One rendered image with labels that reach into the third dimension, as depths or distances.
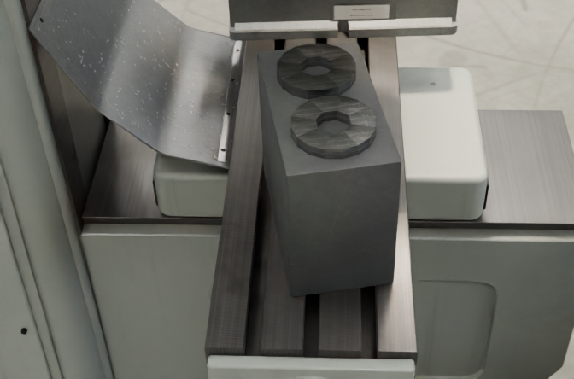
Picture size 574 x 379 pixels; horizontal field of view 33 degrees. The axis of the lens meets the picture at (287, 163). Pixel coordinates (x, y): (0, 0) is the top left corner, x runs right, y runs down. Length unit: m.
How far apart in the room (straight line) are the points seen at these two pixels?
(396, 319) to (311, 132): 0.23
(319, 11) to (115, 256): 0.50
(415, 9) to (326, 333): 0.60
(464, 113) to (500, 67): 1.58
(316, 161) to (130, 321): 0.76
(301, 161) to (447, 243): 0.55
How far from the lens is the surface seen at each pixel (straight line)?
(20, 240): 1.47
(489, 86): 3.00
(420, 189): 1.41
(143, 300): 1.61
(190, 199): 1.44
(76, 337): 1.64
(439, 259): 1.50
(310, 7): 1.46
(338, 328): 1.06
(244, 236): 1.16
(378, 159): 0.97
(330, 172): 0.96
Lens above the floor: 1.79
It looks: 42 degrees down
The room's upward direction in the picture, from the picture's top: 2 degrees counter-clockwise
